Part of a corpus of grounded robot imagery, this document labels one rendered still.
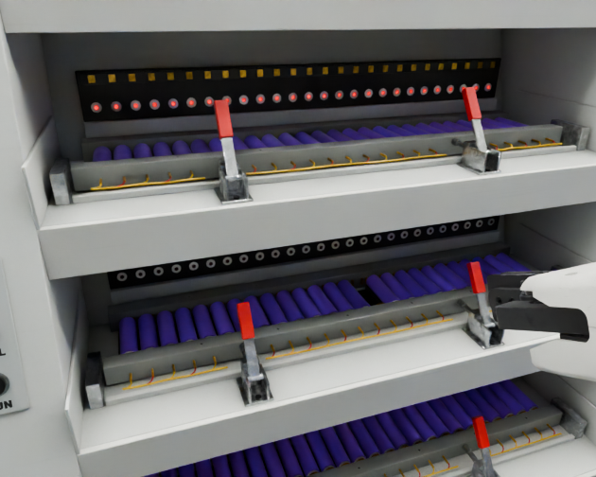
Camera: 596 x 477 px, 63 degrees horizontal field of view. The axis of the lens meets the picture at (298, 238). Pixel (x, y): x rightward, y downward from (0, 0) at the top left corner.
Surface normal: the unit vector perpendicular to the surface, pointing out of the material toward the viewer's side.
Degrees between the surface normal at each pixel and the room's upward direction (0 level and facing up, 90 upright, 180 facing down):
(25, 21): 107
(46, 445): 90
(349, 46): 90
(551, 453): 17
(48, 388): 90
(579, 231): 90
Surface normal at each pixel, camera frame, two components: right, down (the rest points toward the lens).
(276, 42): 0.31, 0.13
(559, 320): -0.85, 0.11
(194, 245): 0.33, 0.41
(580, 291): -0.94, -0.03
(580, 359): -0.92, 0.20
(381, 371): 0.00, -0.90
